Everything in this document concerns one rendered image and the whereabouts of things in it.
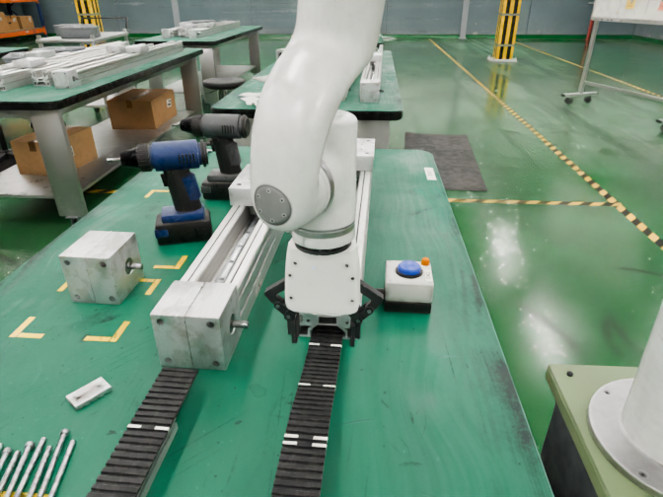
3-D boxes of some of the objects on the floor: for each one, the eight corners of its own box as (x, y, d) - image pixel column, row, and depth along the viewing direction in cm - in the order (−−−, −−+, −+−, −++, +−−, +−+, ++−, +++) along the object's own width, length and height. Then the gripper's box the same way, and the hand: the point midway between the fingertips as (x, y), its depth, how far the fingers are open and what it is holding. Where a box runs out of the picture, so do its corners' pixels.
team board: (557, 104, 607) (598, -84, 514) (591, 101, 618) (635, -83, 526) (659, 134, 479) (737, -108, 386) (699, 130, 490) (783, -106, 398)
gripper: (390, 222, 65) (384, 326, 74) (263, 217, 67) (271, 320, 75) (390, 248, 59) (383, 360, 67) (250, 243, 60) (259, 352, 69)
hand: (324, 332), depth 71 cm, fingers open, 8 cm apart
